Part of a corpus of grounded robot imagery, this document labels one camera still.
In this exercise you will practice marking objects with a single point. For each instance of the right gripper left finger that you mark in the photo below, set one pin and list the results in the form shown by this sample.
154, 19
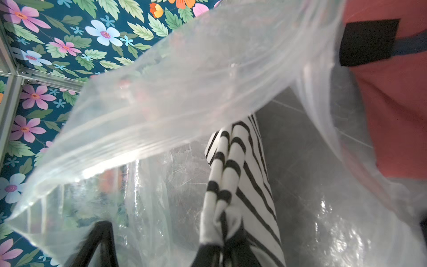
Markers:
208, 255

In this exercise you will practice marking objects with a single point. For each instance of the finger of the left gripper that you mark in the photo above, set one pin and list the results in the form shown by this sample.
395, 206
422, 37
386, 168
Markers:
97, 249

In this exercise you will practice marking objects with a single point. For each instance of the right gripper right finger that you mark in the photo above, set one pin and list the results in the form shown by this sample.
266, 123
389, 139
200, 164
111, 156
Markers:
237, 252

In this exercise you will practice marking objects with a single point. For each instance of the striped shirt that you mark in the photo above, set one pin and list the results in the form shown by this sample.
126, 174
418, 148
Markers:
238, 194

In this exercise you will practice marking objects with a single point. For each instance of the clear plastic vacuum bag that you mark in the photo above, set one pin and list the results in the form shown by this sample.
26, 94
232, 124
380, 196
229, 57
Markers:
117, 130

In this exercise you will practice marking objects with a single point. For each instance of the red tank top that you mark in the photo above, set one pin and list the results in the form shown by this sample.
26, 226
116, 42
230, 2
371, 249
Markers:
385, 47

